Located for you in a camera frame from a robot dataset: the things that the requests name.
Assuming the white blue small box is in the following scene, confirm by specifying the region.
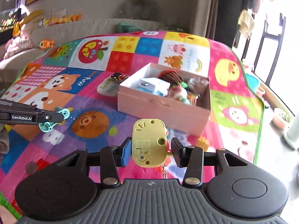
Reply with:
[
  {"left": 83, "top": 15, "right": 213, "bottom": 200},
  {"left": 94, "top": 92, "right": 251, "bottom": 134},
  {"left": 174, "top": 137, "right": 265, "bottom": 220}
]
[{"left": 130, "top": 77, "right": 170, "bottom": 97}]

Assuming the pink cardboard box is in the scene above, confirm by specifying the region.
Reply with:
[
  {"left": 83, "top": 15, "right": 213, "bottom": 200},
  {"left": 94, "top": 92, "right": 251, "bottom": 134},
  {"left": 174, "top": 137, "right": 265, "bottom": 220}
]
[{"left": 117, "top": 63, "right": 211, "bottom": 136}]

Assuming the yellow plush toy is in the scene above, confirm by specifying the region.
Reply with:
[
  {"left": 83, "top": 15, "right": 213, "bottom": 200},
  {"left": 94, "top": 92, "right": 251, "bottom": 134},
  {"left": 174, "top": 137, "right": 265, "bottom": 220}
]
[{"left": 12, "top": 10, "right": 44, "bottom": 37}]

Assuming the black haired doll figurine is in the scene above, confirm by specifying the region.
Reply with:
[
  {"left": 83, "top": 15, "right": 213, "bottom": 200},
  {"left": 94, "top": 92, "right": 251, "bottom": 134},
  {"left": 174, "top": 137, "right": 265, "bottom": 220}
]
[{"left": 111, "top": 72, "right": 129, "bottom": 83}]

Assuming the colourful cartoon play mat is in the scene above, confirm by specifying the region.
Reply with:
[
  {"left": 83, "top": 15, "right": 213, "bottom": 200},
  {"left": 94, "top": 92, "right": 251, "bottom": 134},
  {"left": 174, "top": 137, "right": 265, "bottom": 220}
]
[{"left": 1, "top": 31, "right": 264, "bottom": 218}]

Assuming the brown knitted toy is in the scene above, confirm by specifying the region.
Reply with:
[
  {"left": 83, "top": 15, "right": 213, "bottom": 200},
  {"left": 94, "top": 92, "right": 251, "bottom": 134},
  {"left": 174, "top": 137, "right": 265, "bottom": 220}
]
[{"left": 157, "top": 70, "right": 184, "bottom": 86}]

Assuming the orange fish plush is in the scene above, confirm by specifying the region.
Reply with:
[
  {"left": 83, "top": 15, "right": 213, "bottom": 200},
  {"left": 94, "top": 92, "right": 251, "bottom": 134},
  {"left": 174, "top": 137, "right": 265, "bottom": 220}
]
[{"left": 39, "top": 39, "right": 55, "bottom": 50}]

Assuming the teal toy water gun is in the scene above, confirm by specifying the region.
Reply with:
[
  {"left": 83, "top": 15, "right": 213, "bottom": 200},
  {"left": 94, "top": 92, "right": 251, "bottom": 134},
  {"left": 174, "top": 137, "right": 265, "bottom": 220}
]
[{"left": 38, "top": 107, "right": 70, "bottom": 133}]

